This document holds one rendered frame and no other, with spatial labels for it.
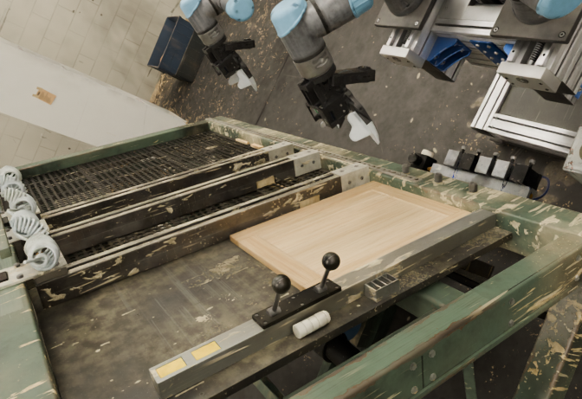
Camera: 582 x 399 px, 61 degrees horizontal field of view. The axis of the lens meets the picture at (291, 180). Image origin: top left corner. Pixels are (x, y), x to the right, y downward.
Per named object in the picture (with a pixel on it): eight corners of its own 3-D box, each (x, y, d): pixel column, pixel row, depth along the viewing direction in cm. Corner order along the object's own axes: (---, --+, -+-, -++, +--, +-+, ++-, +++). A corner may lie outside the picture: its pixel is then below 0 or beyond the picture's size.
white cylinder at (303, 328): (300, 341, 100) (332, 324, 104) (299, 329, 99) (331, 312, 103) (293, 334, 103) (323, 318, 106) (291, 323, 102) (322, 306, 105)
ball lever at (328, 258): (331, 295, 109) (345, 259, 99) (317, 302, 107) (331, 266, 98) (321, 281, 111) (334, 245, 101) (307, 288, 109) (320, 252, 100)
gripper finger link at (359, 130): (363, 157, 109) (335, 125, 110) (382, 140, 111) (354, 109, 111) (367, 154, 106) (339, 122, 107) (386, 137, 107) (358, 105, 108)
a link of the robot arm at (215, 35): (212, 21, 163) (222, 22, 156) (219, 32, 165) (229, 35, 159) (194, 34, 161) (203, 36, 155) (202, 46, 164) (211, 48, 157)
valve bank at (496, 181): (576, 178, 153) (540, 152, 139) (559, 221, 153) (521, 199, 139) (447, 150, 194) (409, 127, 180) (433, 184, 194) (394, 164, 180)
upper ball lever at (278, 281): (285, 318, 103) (296, 282, 94) (269, 325, 101) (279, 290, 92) (275, 304, 105) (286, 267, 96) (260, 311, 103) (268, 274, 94)
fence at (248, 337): (495, 226, 135) (495, 213, 134) (162, 401, 89) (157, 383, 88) (480, 221, 139) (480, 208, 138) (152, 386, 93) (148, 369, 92)
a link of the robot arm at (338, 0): (346, -42, 100) (299, -14, 101) (368, -21, 92) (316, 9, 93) (358, -10, 105) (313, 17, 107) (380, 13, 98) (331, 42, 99)
